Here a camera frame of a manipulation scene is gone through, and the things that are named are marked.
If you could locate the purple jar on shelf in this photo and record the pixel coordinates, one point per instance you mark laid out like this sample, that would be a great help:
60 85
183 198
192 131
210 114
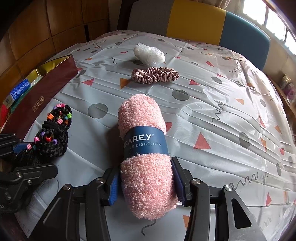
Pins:
288 88

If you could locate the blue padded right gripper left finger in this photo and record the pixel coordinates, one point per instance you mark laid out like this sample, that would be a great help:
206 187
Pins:
112 183

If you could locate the dark padded right gripper right finger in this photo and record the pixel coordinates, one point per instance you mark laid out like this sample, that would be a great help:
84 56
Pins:
182 182

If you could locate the black beaded braided hairpiece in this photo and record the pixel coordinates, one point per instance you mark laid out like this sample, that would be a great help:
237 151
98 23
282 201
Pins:
51 141

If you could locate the wooden side shelf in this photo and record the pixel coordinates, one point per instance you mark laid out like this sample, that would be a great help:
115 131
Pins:
288 107

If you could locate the patterned grey bed sheet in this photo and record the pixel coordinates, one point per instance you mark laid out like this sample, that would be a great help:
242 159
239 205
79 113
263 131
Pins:
225 123

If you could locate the pink satin scrunchie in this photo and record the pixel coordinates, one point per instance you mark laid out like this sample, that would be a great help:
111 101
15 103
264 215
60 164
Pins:
154 75

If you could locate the pink fluffy dishcloth roll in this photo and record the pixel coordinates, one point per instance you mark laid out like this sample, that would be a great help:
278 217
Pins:
146 172

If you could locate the yellow green scrub sponge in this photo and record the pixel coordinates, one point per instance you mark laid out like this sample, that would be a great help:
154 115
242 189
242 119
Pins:
16 102

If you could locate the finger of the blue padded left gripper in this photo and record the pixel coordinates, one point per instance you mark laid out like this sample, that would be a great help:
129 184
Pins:
17 148

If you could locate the gold tin tray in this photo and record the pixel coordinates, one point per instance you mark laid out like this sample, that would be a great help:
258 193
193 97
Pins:
55 75

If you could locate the grey yellow blue headboard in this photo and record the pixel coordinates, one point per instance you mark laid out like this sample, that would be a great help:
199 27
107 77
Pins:
190 20

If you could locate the red white christmas stocking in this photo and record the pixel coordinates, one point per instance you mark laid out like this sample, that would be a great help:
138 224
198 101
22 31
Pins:
4 114

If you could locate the blue tissue pack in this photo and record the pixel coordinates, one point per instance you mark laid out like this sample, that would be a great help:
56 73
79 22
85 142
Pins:
16 92

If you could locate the wooden wardrobe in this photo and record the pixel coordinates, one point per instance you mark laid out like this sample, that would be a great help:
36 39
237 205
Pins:
45 28

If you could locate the clear plastic bottle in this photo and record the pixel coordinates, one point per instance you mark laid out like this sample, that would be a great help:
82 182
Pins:
35 81

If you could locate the white crumpled plastic bag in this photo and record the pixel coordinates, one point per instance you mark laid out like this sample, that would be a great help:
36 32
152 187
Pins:
150 56

